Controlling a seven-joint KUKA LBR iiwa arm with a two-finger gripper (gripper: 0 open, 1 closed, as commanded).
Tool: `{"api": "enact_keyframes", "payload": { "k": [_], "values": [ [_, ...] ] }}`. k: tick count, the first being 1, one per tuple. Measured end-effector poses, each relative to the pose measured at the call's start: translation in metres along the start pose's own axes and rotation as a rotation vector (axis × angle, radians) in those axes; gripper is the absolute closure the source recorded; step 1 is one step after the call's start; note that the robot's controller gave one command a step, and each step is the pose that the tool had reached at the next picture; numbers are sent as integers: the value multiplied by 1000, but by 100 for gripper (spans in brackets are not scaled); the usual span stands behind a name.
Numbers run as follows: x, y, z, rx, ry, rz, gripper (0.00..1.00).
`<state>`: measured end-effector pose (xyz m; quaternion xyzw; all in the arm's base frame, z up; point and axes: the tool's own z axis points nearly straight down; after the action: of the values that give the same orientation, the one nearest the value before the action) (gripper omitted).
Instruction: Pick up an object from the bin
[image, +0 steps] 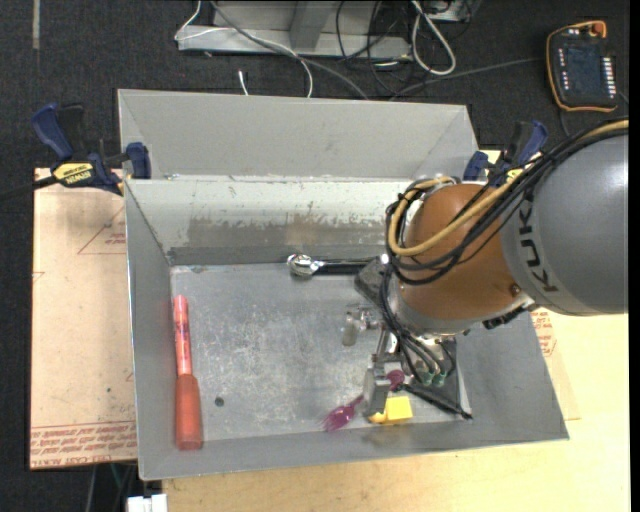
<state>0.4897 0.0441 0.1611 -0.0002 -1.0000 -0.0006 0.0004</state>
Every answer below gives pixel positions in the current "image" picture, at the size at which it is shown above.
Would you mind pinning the orange marker pen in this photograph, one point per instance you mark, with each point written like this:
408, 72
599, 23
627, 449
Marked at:
184, 350

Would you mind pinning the purple plastic fork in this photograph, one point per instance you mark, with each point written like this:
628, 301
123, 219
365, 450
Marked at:
340, 419

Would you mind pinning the brown cardboard board red print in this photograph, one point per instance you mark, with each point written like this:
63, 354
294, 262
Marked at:
75, 300

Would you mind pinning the grey metal bin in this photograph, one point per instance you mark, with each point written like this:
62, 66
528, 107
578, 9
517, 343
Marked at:
260, 350

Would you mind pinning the dark grey lumpy object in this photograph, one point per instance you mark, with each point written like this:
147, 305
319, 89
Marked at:
369, 284

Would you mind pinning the thin black stick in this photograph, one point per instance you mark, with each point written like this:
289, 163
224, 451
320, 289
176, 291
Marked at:
440, 402

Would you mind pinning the yellow block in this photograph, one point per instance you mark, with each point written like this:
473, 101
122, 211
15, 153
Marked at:
399, 409

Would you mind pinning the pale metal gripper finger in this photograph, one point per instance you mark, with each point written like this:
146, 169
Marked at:
382, 395
369, 395

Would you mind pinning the silver metal pipe fitting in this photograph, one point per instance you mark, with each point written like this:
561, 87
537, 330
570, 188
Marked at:
351, 327

